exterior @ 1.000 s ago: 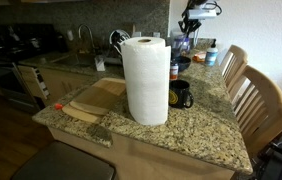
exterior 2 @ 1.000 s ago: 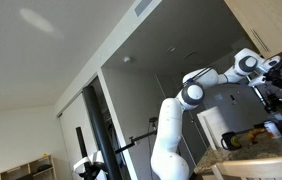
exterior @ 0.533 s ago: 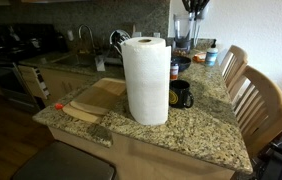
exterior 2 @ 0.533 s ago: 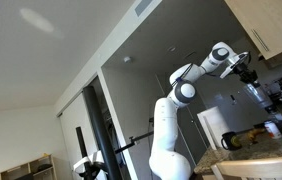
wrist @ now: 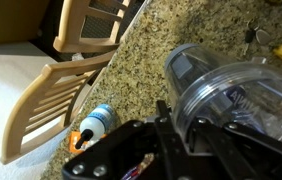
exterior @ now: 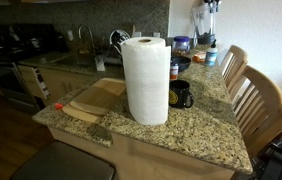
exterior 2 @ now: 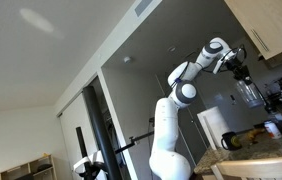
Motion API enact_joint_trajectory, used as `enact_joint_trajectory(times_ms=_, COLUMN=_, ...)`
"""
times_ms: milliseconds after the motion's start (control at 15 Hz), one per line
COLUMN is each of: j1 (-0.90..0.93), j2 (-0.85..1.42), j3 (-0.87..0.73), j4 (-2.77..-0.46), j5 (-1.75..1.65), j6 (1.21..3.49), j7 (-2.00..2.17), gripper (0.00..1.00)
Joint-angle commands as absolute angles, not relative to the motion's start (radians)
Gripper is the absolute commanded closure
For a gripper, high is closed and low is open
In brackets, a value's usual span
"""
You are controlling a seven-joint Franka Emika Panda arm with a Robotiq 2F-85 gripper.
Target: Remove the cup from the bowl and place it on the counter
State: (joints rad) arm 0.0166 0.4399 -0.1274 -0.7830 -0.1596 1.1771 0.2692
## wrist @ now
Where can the bunch of keys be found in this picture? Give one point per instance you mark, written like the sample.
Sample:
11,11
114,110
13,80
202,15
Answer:
255,32

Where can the clear plastic blender cup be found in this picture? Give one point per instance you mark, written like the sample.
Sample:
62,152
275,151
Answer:
234,90

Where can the orange cardboard box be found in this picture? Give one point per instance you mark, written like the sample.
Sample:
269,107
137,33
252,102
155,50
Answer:
76,143

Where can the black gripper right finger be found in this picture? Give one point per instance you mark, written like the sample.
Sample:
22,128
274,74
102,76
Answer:
199,131

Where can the white pump bottle blue label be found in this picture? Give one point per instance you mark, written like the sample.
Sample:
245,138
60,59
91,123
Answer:
96,123

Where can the light wooden slat chair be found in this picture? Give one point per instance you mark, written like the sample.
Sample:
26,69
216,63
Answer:
91,26
47,100

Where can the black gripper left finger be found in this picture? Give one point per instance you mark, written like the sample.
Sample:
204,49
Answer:
163,115

